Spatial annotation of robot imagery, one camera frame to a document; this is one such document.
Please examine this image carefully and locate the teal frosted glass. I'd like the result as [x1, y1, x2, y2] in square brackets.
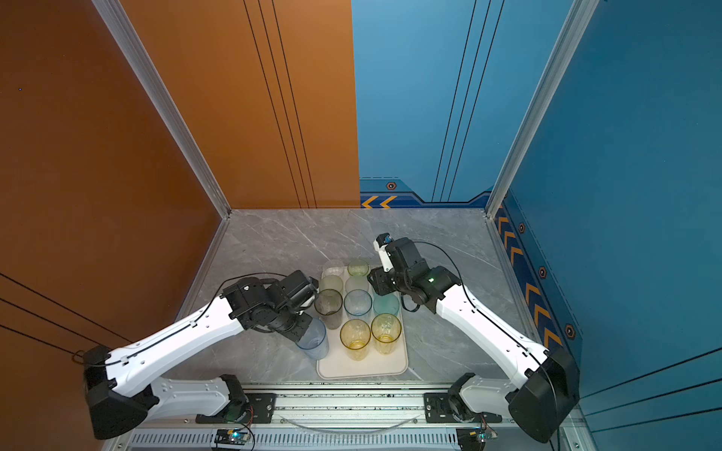
[373, 294, 400, 316]

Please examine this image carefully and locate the bright green glass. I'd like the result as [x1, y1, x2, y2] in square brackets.
[347, 259, 370, 277]

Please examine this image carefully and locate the amber glass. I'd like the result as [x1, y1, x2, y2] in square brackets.
[340, 319, 372, 361]
[370, 313, 402, 355]

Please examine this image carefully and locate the blue grey glass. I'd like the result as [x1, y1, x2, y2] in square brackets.
[344, 289, 373, 321]
[296, 318, 329, 361]

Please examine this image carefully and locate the dark grey glass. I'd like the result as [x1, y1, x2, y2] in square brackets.
[314, 289, 343, 330]

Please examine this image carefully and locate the pale green frosted glass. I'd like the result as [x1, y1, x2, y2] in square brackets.
[319, 274, 344, 293]

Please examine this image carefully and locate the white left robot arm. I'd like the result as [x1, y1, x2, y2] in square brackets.
[83, 271, 319, 440]

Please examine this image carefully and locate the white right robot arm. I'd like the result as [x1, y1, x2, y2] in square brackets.
[368, 233, 580, 443]

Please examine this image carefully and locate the cream plastic tray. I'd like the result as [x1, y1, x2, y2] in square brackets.
[317, 272, 408, 380]

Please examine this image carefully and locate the left green circuit board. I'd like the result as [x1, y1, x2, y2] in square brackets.
[214, 428, 255, 450]

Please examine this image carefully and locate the green circuit board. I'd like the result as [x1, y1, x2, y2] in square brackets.
[456, 428, 498, 451]
[214, 428, 255, 450]

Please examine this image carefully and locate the right green circuit board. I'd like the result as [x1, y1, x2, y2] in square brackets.
[456, 428, 498, 451]

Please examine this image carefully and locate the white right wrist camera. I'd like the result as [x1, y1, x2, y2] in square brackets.
[374, 233, 393, 272]

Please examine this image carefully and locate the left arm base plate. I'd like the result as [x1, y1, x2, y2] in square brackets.
[195, 393, 278, 426]

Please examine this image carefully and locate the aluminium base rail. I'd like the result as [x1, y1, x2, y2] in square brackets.
[102, 383, 595, 450]

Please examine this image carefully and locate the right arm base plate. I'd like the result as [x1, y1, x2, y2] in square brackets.
[423, 393, 503, 424]

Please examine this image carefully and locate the aluminium corner post right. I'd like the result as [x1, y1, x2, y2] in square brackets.
[485, 0, 600, 219]

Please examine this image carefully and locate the aluminium corner post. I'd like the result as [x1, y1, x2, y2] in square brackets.
[485, 0, 600, 219]
[92, 0, 231, 220]

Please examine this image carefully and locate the aluminium corner post left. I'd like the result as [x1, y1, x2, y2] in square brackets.
[92, 0, 231, 220]

